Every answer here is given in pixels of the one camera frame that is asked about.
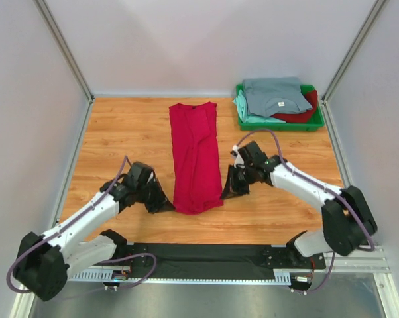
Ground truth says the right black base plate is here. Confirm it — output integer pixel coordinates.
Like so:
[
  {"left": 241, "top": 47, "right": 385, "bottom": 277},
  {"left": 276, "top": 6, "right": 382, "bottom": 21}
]
[{"left": 260, "top": 246, "right": 326, "bottom": 270}]

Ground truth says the aluminium corner post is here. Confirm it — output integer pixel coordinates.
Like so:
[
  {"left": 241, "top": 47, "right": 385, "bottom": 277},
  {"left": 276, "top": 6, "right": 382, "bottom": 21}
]
[
  {"left": 32, "top": 0, "right": 95, "bottom": 101},
  {"left": 321, "top": 0, "right": 391, "bottom": 102}
]

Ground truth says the grey slotted cable duct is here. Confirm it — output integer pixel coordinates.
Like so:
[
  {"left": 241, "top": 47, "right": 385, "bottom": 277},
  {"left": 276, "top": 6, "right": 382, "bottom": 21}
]
[{"left": 69, "top": 268, "right": 291, "bottom": 286}]

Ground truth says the black cloth strip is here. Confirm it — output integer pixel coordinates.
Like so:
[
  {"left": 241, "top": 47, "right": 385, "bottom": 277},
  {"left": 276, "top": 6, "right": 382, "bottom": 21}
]
[{"left": 133, "top": 243, "right": 276, "bottom": 281}]

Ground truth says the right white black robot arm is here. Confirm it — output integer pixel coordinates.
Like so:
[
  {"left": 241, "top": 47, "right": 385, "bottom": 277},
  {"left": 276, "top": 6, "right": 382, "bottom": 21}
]
[{"left": 221, "top": 141, "right": 378, "bottom": 268}]

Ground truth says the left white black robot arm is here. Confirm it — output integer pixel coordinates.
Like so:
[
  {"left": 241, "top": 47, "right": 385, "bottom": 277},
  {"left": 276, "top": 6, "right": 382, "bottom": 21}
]
[{"left": 7, "top": 162, "right": 174, "bottom": 301}]

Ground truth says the left aluminium corner post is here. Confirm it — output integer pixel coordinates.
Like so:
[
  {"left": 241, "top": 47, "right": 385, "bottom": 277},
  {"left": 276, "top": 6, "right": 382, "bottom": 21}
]
[{"left": 32, "top": 0, "right": 95, "bottom": 101}]

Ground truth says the aluminium front rail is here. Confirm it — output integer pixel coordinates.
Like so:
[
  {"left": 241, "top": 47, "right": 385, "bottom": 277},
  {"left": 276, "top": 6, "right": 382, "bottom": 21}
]
[{"left": 332, "top": 246, "right": 390, "bottom": 273}]

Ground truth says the bright red t shirt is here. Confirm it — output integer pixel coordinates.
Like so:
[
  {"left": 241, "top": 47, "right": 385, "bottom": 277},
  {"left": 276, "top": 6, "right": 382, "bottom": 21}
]
[{"left": 169, "top": 102, "right": 223, "bottom": 215}]

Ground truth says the grey blue t shirt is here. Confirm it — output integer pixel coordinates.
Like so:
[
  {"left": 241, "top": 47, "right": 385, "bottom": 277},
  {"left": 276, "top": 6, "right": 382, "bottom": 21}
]
[{"left": 243, "top": 77, "right": 312, "bottom": 117}]

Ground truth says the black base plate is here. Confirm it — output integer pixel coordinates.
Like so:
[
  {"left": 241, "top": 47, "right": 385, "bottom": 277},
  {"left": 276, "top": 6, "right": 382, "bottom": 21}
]
[
  {"left": 260, "top": 246, "right": 326, "bottom": 270},
  {"left": 115, "top": 243, "right": 150, "bottom": 268}
]

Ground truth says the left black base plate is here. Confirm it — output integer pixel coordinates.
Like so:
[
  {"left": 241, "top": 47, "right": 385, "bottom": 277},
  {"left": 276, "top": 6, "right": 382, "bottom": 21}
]
[{"left": 115, "top": 243, "right": 150, "bottom": 268}]

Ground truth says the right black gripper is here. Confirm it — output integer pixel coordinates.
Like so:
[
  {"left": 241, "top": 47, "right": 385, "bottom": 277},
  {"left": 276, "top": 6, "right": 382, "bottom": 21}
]
[{"left": 220, "top": 165, "right": 257, "bottom": 201}]

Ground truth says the light teal t shirt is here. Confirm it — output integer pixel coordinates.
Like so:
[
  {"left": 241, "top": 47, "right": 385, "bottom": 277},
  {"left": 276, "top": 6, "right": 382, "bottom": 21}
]
[{"left": 233, "top": 90, "right": 285, "bottom": 124}]

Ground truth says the right aluminium corner post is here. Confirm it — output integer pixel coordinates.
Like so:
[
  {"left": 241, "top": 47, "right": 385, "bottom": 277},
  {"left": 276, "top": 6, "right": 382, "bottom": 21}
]
[{"left": 321, "top": 0, "right": 391, "bottom": 102}]

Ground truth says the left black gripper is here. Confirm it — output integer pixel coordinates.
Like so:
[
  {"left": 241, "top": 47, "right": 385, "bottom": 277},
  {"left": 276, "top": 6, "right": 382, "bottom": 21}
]
[{"left": 137, "top": 178, "right": 176, "bottom": 215}]

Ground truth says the dark red t shirt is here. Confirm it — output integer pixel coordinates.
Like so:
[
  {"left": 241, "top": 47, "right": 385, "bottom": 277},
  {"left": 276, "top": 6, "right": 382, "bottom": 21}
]
[{"left": 273, "top": 90, "right": 319, "bottom": 124}]

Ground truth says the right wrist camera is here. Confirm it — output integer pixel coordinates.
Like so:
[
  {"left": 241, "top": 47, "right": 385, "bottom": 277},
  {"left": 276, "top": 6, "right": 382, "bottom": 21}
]
[{"left": 231, "top": 145, "right": 244, "bottom": 167}]

